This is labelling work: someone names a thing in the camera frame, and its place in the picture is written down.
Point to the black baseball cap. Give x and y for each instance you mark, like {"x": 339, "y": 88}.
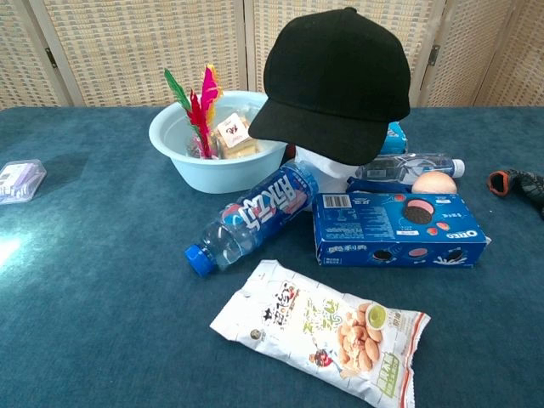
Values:
{"x": 336, "y": 76}

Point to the light blue plastic bowl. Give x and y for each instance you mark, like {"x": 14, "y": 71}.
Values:
{"x": 221, "y": 174}

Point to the blue Oreo cookie box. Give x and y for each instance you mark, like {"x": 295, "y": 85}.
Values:
{"x": 382, "y": 225}

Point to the small clear plastic box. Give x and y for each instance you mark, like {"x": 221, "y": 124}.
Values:
{"x": 19, "y": 180}

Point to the blue label sports drink bottle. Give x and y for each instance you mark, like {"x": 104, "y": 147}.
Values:
{"x": 263, "y": 208}

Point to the white foam mannequin head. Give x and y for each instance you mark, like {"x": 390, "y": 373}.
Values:
{"x": 323, "y": 172}

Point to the clear wrapped cake pack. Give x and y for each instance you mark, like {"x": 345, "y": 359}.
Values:
{"x": 234, "y": 138}

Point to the dark blue snack packet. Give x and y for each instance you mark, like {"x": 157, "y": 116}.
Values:
{"x": 374, "y": 186}

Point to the colourful feather shuttlecock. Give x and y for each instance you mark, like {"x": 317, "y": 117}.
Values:
{"x": 200, "y": 115}

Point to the white peanut snack bag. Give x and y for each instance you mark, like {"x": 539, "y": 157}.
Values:
{"x": 314, "y": 327}

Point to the clear water bottle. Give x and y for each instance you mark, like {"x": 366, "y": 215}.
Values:
{"x": 404, "y": 168}

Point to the peach round ball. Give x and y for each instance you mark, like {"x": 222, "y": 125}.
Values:
{"x": 433, "y": 183}

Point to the woven folding screen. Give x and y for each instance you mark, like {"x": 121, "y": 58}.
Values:
{"x": 127, "y": 47}

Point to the grey knit glove orange cuff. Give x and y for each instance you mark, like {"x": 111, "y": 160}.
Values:
{"x": 523, "y": 185}

